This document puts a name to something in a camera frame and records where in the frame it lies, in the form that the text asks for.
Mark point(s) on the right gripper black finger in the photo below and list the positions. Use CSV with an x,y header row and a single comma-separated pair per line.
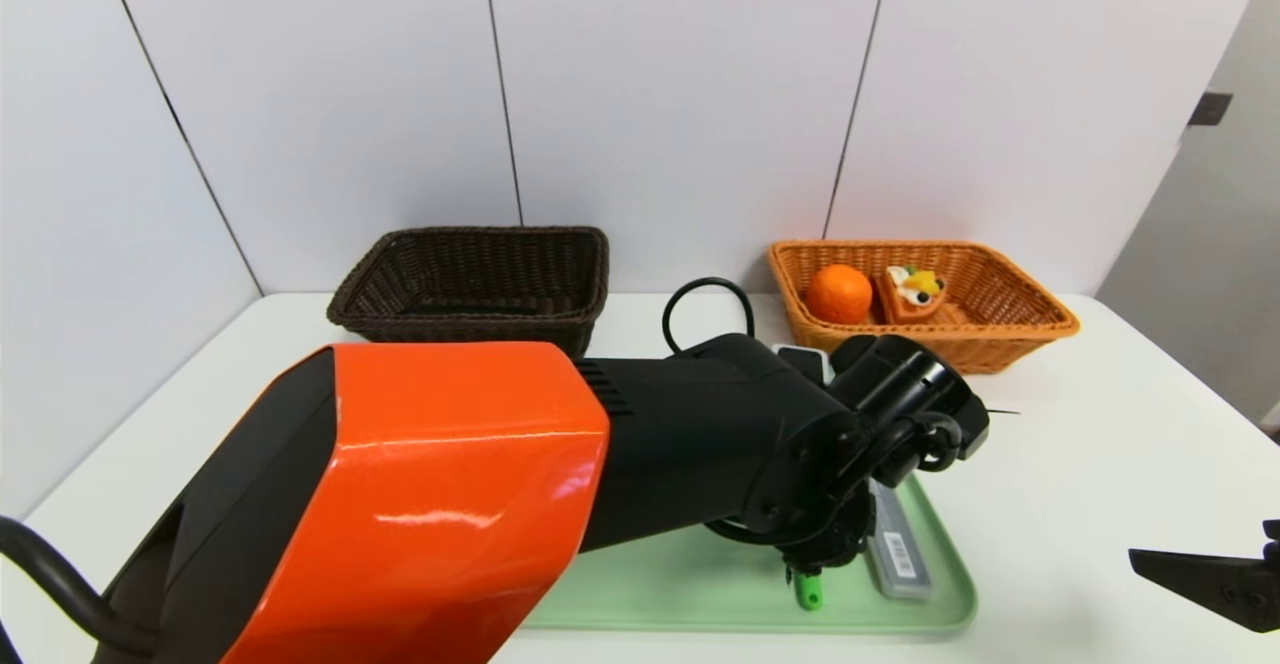
x,y
1230,584

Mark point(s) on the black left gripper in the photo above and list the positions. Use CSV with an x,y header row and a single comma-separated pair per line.
x,y
897,548

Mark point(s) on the toy waffle slice with cream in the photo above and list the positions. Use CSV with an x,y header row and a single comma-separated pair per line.
x,y
905,309

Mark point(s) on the orange fruit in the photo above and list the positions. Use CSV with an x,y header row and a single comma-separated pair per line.
x,y
840,294

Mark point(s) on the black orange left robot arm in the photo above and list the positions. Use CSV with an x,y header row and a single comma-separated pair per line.
x,y
450,484

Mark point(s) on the orange wicker basket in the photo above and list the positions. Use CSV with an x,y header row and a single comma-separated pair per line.
x,y
930,349

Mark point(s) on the dark brown wicker basket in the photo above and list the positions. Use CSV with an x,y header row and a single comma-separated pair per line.
x,y
460,284

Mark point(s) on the grey pencil lead case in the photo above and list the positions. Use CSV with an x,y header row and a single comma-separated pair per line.
x,y
900,554

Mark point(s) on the light green plastic tray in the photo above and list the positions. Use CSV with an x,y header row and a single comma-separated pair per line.
x,y
700,594

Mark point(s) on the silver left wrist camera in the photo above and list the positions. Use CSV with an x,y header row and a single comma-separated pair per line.
x,y
805,364

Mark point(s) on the dark wall latch plate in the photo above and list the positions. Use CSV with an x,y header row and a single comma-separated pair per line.
x,y
1210,111

